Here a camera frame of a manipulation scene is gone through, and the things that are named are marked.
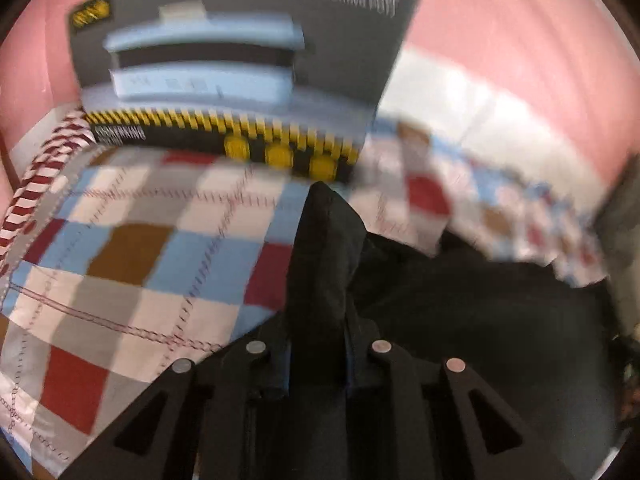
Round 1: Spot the large black garment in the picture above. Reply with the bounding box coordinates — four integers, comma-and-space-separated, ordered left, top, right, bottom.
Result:
200, 183, 622, 479

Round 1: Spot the black cooker appliance box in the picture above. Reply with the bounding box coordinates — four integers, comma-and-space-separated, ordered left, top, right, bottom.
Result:
68, 0, 419, 183

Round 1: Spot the checkered patchwork bed quilt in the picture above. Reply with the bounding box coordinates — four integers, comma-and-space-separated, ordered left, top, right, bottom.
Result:
1, 122, 604, 479

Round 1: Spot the red white striped cloth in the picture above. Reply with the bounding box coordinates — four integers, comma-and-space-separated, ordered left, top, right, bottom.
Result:
1, 108, 96, 264

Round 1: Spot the dark grey quilted floor chair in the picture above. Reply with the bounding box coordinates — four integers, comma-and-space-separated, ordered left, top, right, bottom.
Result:
594, 154, 640, 340

